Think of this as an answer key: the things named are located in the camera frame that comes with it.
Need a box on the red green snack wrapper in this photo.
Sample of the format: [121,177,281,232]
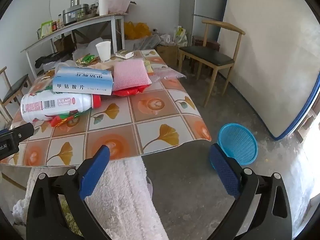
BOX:
[50,112,82,127]

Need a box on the clear plastic bag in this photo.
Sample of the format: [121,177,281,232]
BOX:
[152,66,187,82]

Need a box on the white plastic sack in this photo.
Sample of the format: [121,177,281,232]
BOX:
[72,38,100,60]

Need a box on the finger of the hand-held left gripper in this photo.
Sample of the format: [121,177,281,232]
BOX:
[0,122,35,143]

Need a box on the pink mesh sponge cloth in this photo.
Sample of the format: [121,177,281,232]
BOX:
[112,59,152,92]

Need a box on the blue plastic basket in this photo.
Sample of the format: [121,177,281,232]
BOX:
[218,123,258,165]

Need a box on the white fluffy cloth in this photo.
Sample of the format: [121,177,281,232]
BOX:
[12,156,169,240]

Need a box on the grey plastic bag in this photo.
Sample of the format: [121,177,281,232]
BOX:
[134,34,162,50]

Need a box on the red plastic packet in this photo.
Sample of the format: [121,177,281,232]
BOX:
[112,85,147,97]

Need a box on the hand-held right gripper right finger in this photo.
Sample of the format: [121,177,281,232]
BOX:
[209,143,293,240]

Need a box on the white bottle with red cap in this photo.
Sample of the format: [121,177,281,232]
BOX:
[20,90,102,123]

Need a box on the green snack packet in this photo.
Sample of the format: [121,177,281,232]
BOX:
[76,54,99,67]

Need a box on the leaf pattern tablecloth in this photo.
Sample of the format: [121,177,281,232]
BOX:
[0,49,212,167]

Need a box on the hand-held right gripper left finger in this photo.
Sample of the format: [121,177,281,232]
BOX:
[26,145,112,240]

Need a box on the green and white packet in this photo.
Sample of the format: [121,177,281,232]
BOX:
[41,20,53,38]

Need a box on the white green plastic bag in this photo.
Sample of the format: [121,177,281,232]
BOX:
[174,26,188,47]

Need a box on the yellow plastic bag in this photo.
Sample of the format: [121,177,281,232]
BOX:
[124,21,152,40]

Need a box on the white mattress with blue edge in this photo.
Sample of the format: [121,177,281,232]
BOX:
[217,0,320,141]

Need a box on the blue and white medicine box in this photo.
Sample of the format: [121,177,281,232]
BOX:
[52,66,115,96]

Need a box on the grey refrigerator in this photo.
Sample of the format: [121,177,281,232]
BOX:
[179,0,232,47]

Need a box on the white paper cup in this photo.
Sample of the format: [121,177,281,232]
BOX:
[96,41,112,62]

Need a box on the brown cardboard box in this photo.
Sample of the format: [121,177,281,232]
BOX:
[156,44,178,68]
[54,34,75,53]

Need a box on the grey metal shelf table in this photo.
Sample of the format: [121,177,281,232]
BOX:
[20,13,125,78]

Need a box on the small white gold box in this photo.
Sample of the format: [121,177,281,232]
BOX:
[115,49,134,60]

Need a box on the wooden chair with black seat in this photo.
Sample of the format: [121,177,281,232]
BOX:
[0,66,33,123]
[178,19,246,108]

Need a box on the black cloth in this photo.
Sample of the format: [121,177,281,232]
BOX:
[34,51,75,69]

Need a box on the pink plastic bag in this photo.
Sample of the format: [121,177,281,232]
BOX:
[107,0,137,14]

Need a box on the steel cooking pot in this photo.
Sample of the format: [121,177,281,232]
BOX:
[62,4,90,26]

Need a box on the white paper towel roll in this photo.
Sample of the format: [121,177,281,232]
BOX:
[98,0,109,16]

